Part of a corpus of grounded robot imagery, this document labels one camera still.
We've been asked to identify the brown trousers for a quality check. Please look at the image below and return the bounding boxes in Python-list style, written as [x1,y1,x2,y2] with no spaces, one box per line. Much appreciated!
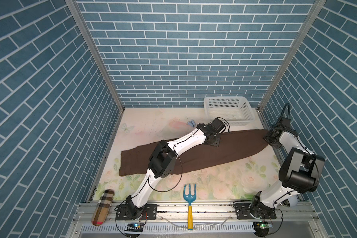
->
[119,130,268,177]

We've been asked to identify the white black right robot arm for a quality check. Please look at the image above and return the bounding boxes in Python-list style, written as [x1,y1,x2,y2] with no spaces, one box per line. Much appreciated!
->
[250,117,325,219]

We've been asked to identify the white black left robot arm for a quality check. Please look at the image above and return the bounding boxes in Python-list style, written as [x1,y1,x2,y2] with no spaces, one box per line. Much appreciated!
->
[119,118,230,220]

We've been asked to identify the white plastic basket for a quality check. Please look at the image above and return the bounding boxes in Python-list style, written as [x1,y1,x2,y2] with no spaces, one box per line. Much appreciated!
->
[204,97,255,126]

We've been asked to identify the brown tinted plastic cup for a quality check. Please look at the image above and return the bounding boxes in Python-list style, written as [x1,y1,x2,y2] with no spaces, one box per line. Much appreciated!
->
[91,189,115,226]

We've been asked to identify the black cable loop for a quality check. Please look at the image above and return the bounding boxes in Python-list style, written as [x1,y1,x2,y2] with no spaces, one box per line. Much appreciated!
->
[280,103,292,120]

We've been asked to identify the teal garden fork yellow handle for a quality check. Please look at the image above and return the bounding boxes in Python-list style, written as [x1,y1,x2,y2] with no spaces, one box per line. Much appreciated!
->
[183,184,196,230]

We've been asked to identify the aluminium front rail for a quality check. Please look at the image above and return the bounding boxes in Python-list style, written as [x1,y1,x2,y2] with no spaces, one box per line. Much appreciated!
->
[66,201,326,238]

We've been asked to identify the aluminium corner post right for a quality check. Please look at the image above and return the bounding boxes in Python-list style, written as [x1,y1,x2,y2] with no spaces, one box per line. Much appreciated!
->
[258,0,326,112]

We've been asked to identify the aluminium corner post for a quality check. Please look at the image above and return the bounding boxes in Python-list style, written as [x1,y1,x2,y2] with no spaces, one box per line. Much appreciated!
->
[258,0,326,112]
[65,0,125,114]

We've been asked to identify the aluminium corner post left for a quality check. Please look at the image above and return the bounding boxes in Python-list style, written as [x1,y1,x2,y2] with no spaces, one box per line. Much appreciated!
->
[65,0,125,114]

